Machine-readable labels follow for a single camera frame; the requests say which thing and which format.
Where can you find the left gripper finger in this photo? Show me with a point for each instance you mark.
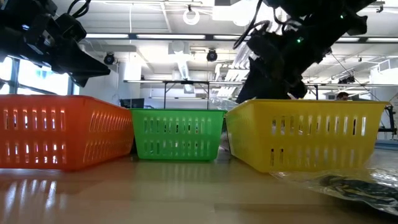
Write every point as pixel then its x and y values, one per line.
pixel 79 81
pixel 84 65

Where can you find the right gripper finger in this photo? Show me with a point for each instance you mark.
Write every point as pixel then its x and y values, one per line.
pixel 264 90
pixel 299 90

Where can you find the person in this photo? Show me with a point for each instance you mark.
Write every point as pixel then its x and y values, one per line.
pixel 342 96

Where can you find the yellow slotted plastic basket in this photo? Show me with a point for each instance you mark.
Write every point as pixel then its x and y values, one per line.
pixel 311 140

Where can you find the orange slotted plastic basket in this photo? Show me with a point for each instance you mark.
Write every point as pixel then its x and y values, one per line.
pixel 74 133

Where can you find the long ceiling light strip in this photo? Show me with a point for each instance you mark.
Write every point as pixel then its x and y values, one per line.
pixel 171 36

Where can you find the green slotted plastic basket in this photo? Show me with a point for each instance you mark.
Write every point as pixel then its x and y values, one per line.
pixel 177 137

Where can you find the clear bag of black ties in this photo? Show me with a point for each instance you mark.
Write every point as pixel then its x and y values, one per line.
pixel 351 186

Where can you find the black ceiling camera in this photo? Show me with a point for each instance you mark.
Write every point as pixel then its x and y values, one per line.
pixel 109 58
pixel 212 55

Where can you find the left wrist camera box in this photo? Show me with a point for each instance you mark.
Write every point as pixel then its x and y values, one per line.
pixel 71 28

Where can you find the black metal rack frame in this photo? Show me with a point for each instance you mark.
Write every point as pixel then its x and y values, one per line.
pixel 186 82

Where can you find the white ventilation duct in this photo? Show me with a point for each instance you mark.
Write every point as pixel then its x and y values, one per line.
pixel 184 68

